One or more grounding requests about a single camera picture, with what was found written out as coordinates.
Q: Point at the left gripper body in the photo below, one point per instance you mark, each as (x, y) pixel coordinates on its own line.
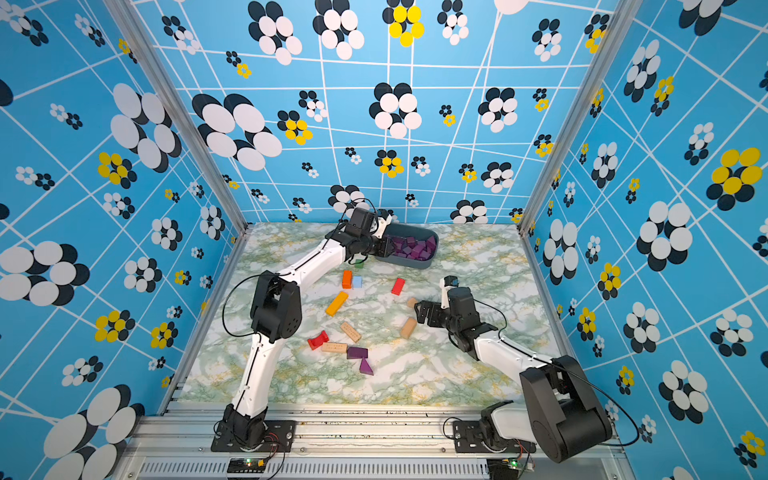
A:
(370, 244)

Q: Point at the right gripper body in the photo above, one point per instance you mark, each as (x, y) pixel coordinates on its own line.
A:
(453, 326)

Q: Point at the purple triangle block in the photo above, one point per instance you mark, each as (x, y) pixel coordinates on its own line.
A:
(365, 368)

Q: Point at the purple brick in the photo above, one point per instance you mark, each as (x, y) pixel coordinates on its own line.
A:
(357, 352)

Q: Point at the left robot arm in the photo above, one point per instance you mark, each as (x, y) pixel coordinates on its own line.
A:
(276, 315)

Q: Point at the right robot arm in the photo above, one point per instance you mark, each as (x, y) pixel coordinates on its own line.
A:
(561, 414)

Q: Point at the teal storage bin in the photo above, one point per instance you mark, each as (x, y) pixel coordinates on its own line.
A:
(414, 246)

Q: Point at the natural wood brick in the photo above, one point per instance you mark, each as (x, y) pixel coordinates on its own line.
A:
(408, 328)
(351, 332)
(334, 347)

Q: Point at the orange brick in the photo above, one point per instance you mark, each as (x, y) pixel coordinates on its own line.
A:
(347, 279)

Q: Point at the red brick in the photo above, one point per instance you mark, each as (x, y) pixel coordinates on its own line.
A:
(398, 286)

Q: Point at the yellow brick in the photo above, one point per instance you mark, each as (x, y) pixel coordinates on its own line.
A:
(337, 303)

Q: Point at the red arch block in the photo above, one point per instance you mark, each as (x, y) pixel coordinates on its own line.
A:
(318, 341)

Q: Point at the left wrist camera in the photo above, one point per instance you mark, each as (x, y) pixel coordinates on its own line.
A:
(367, 223)

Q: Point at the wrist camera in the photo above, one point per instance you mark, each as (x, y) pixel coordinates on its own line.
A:
(457, 301)
(367, 223)

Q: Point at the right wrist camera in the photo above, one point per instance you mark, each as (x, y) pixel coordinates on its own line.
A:
(457, 301)

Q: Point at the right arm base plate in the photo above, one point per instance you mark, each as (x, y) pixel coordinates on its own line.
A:
(479, 437)

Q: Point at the aluminium rail frame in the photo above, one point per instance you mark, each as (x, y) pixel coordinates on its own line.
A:
(348, 442)

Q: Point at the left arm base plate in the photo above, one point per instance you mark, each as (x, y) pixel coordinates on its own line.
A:
(262, 437)

